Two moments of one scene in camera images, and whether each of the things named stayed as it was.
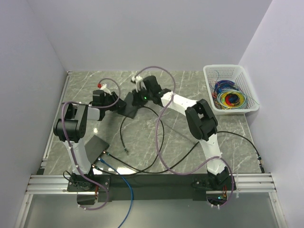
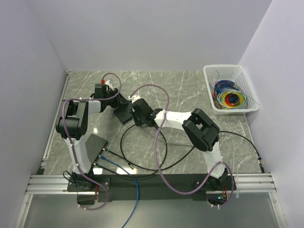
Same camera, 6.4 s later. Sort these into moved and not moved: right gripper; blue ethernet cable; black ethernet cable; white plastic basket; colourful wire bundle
Moved: black ethernet cable; blue ethernet cable; right gripper
Not moved: white plastic basket; colourful wire bundle
